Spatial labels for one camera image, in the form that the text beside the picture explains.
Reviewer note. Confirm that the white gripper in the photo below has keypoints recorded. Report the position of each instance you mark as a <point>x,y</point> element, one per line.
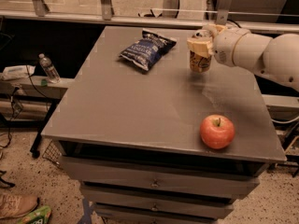
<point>222,47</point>

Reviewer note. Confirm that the orange soda can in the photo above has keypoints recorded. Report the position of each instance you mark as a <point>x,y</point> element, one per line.
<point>198,63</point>

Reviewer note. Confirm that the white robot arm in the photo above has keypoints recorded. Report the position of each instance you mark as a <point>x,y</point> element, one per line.
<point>275,59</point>

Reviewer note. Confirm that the blue chip bag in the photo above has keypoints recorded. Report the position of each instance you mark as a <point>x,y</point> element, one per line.
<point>148,50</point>

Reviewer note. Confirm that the red apple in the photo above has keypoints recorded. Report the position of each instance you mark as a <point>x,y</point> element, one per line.
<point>217,131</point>

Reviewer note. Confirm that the grey drawer cabinet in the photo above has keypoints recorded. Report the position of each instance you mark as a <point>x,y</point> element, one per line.
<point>132,140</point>

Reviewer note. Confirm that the clear plastic water bottle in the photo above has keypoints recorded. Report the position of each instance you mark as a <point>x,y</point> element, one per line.
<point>49,68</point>

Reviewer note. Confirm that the low side bench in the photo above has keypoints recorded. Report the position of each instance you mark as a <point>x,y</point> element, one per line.
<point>32,89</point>

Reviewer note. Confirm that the white tissue pack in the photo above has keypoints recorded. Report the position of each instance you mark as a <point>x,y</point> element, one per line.
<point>18,71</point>

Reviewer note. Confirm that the green snack package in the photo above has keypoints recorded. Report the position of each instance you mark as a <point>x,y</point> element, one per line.
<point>39,216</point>

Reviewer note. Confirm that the tan sneaker shoe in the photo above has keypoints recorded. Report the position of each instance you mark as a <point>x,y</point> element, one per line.
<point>12,206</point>

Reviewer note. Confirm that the wire mesh basket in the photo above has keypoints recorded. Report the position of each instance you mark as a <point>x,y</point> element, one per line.
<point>52,154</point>

